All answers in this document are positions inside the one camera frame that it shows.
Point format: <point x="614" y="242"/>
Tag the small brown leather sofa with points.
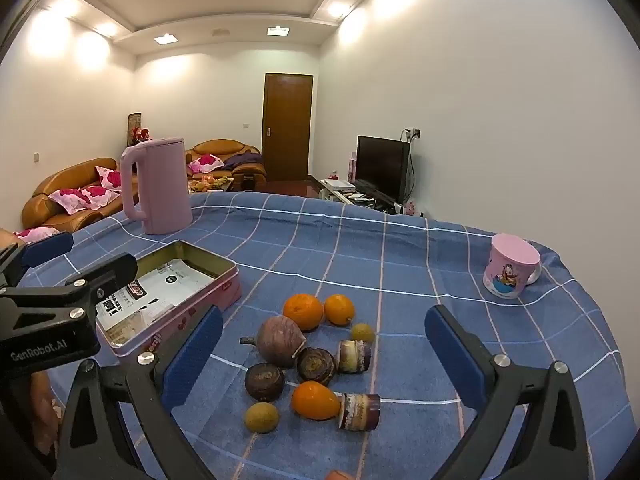
<point x="220" y="147"/>

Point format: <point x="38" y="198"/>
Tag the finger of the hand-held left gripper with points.
<point x="112" y="269"/>
<point x="47" y="249"/>

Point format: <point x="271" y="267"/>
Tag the pink cartoon cup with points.
<point x="507" y="270"/>

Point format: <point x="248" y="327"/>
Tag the white flat box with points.
<point x="336" y="184"/>

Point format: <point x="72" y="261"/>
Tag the large purple beetroot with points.
<point x="277" y="342"/>

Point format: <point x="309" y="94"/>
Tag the purple passion fruit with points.
<point x="353" y="356"/>

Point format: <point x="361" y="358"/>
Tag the brown wooden door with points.
<point x="287" y="125"/>

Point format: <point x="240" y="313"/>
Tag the square ceiling light panel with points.
<point x="165" y="38"/>
<point x="278" y="30"/>

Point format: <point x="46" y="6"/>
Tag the long brown leather sofa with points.
<point x="70" y="175"/>

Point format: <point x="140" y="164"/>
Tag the red artificial flowers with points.
<point x="141" y="134"/>

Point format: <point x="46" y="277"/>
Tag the dark television stand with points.
<point x="380" y="205"/>

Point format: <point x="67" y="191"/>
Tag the oval orange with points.
<point x="314" y="400"/>

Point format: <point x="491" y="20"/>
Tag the black television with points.
<point x="380" y="165"/>

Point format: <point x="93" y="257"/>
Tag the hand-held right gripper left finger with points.
<point x="192" y="357"/>

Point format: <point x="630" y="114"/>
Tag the pink tall box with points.
<point x="352" y="167"/>

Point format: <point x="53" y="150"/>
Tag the printed paper sheet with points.
<point x="150" y="290"/>

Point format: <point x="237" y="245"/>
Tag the wall power socket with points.
<point x="412" y="133"/>

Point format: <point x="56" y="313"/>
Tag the pink tin box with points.
<point x="225" y="292"/>

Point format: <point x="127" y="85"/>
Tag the round orange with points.
<point x="339" y="308"/>
<point x="302" y="311"/>

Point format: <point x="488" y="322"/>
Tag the person's left hand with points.
<point x="47" y="425"/>

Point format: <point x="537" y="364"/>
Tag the purple blanket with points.
<point x="245" y="160"/>

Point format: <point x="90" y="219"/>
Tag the small pink flower ornament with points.
<point x="411" y="208"/>

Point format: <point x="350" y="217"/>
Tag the ceiling air vent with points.
<point x="220" y="33"/>

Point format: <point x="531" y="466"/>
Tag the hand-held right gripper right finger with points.
<point x="455" y="360"/>

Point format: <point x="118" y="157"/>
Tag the small yellow longan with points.
<point x="261" y="417"/>
<point x="362" y="332"/>

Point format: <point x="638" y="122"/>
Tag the pink electric kettle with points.
<point x="165" y="185"/>

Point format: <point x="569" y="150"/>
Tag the blue checked tablecloth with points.
<point x="350" y="260"/>

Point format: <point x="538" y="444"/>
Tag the dark wrinkled passion fruit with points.
<point x="265" y="381"/>
<point x="316" y="364"/>

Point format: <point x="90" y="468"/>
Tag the pink flower pillow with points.
<point x="67" y="199"/>
<point x="37" y="233"/>
<point x="205" y="162"/>
<point x="110" y="177"/>
<point x="97" y="195"/>

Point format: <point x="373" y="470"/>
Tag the purple sugarcane piece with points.
<point x="359" y="411"/>

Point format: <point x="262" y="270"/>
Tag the brown leather armchair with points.
<point x="7" y="240"/>

